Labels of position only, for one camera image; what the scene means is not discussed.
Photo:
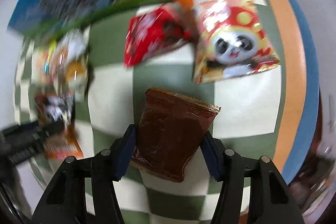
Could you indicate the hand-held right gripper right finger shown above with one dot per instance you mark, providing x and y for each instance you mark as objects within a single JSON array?
[{"x": 211, "y": 158}]

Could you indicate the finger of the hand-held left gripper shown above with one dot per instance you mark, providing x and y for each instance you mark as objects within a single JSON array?
[{"x": 50, "y": 129}]

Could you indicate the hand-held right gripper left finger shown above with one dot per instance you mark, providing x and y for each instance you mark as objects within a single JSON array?
[{"x": 126, "y": 151}]

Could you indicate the orange panda snack packet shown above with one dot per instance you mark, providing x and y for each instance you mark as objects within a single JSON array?
[
  {"x": 231, "y": 37},
  {"x": 63, "y": 148}
]

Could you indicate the brown snack packet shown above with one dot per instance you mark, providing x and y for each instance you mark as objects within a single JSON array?
[{"x": 170, "y": 134}]

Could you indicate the red snack packet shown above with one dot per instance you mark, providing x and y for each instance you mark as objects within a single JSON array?
[{"x": 149, "y": 37}]

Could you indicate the green white checkered mat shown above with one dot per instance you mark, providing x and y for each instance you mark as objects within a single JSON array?
[{"x": 241, "y": 113}]

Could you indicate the beige snack packet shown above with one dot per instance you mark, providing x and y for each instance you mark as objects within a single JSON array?
[{"x": 76, "y": 66}]

